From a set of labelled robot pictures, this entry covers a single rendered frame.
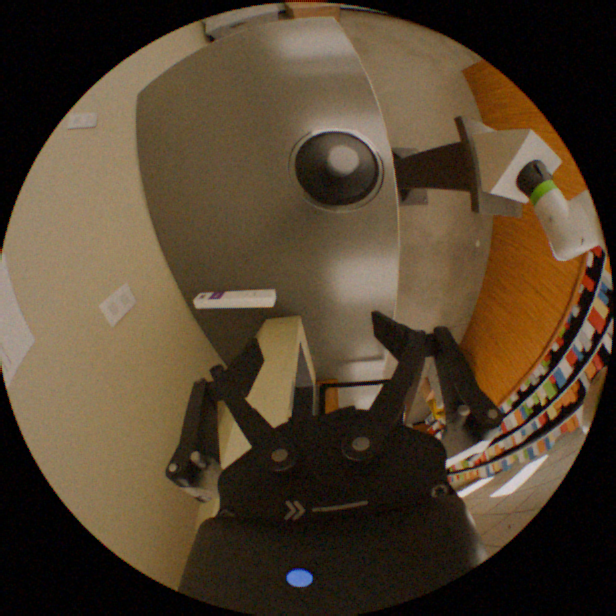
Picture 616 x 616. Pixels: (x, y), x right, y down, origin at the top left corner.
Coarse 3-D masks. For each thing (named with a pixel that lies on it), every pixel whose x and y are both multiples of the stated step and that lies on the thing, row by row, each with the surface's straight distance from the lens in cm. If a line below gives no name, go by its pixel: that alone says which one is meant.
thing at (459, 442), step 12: (468, 408) 8; (456, 420) 8; (444, 432) 9; (456, 432) 8; (468, 432) 8; (444, 444) 8; (456, 444) 8; (468, 444) 8; (480, 444) 8; (456, 456) 8
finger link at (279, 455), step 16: (224, 384) 13; (224, 400) 12; (240, 400) 11; (240, 416) 9; (256, 416) 8; (256, 432) 8; (272, 432) 7; (256, 448) 7; (272, 448) 7; (288, 448) 6; (272, 464) 6; (288, 464) 6
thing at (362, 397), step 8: (328, 392) 71; (336, 392) 72; (344, 392) 72; (352, 392) 72; (360, 392) 73; (368, 392) 73; (376, 392) 74; (328, 400) 70; (336, 400) 70; (344, 400) 70; (352, 400) 71; (360, 400) 71; (368, 400) 72; (328, 408) 68; (336, 408) 69; (360, 408) 70; (368, 408) 70
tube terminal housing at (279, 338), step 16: (272, 320) 56; (288, 320) 54; (256, 336) 60; (272, 336) 50; (288, 336) 48; (304, 336) 58; (272, 352) 46; (288, 352) 44; (304, 352) 56; (272, 368) 42; (288, 368) 41; (256, 384) 41; (272, 384) 40; (288, 384) 38; (256, 400) 39; (272, 400) 38; (288, 400) 37; (224, 416) 54; (272, 416) 36; (288, 416) 36; (224, 432) 46; (240, 432) 38; (224, 448) 40; (240, 448) 37; (224, 464) 38; (208, 512) 44
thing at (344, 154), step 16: (304, 144) 21; (320, 144) 20; (336, 144) 21; (352, 144) 21; (304, 160) 20; (320, 160) 20; (336, 160) 17; (352, 160) 17; (368, 160) 21; (304, 176) 20; (320, 176) 20; (336, 176) 20; (352, 176) 20; (368, 176) 20; (320, 192) 20; (336, 192) 20; (352, 192) 20; (368, 192) 21
